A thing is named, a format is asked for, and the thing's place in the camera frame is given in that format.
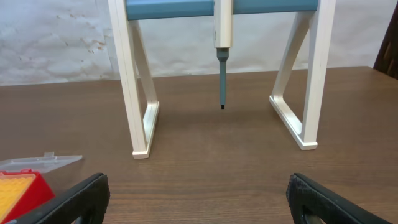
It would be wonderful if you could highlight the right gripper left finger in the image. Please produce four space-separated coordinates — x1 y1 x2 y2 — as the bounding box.
6 172 111 224

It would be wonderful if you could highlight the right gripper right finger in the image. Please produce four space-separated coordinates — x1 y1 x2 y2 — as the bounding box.
285 172 393 224

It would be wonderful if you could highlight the white pipette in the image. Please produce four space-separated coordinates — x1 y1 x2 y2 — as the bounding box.
213 0 234 110

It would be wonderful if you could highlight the red and yellow tip box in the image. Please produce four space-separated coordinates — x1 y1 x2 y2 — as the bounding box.
0 152 83 224

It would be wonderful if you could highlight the white and blue stand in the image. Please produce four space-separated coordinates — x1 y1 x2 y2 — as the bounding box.
107 0 337 160

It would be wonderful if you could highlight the dark brown wooden panel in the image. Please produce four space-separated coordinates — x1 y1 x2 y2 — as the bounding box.
373 0 398 80

